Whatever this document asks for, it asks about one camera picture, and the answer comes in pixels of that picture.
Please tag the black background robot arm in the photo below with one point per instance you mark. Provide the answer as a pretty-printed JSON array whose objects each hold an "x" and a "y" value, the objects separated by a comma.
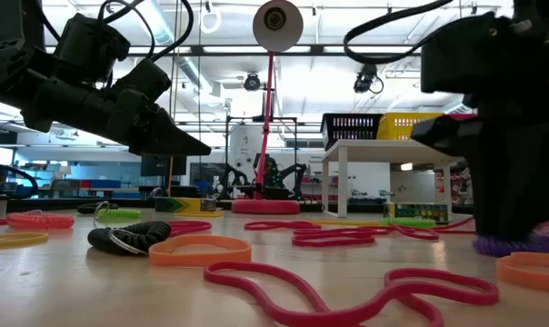
[
  {"x": 224, "y": 177},
  {"x": 274, "y": 179}
]

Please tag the black computer monitor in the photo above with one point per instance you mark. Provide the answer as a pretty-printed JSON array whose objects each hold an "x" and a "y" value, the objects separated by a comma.
[{"x": 163, "y": 165}]

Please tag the red desk lamp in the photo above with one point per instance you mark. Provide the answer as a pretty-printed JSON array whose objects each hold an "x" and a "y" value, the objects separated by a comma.
[{"x": 283, "y": 38}]

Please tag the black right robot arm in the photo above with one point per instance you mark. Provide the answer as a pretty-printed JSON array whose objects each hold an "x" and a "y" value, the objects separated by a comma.
[{"x": 542, "y": 11}]

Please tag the white perforated shelf riser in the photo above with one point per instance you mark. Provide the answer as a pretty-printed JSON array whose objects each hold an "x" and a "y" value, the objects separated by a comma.
[{"x": 383, "y": 151}]

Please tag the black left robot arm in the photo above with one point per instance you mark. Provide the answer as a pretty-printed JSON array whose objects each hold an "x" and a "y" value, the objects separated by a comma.
[{"x": 11, "y": 68}]

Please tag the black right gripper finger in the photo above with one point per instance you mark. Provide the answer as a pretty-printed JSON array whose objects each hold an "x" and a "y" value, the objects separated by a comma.
[
  {"x": 533, "y": 195},
  {"x": 492, "y": 200}
]

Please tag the yellow plastic basket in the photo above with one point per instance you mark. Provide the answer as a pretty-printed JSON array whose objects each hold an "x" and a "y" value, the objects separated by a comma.
[{"x": 392, "y": 127}]

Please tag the yellow green crayon box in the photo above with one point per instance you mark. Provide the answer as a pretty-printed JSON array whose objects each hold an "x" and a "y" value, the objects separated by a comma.
[
  {"x": 415, "y": 212},
  {"x": 186, "y": 205}
]

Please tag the black overhead camera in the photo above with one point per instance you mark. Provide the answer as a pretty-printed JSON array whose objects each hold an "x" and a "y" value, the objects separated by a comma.
[{"x": 252, "y": 82}]

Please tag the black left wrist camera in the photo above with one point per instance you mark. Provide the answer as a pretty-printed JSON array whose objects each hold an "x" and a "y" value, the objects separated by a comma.
[{"x": 142, "y": 79}]

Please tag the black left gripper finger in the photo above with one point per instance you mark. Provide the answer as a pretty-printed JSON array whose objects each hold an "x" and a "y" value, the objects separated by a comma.
[{"x": 174, "y": 143}]

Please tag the black aluminium table frame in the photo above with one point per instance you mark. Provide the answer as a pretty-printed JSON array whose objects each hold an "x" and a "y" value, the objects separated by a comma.
[{"x": 38, "y": 204}]

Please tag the orange rubber band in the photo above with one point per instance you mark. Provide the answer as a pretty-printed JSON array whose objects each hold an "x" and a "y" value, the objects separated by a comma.
[
  {"x": 199, "y": 259},
  {"x": 529, "y": 281}
]

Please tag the black ceiling camera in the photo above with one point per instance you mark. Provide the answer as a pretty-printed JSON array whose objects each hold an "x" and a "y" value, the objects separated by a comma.
[{"x": 363, "y": 82}]

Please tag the black metal stand frame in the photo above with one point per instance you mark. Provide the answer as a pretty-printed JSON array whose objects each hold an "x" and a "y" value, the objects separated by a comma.
[{"x": 242, "y": 118}]

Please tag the black plastic basket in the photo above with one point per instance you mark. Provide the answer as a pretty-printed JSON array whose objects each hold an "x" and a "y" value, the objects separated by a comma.
[{"x": 347, "y": 131}]

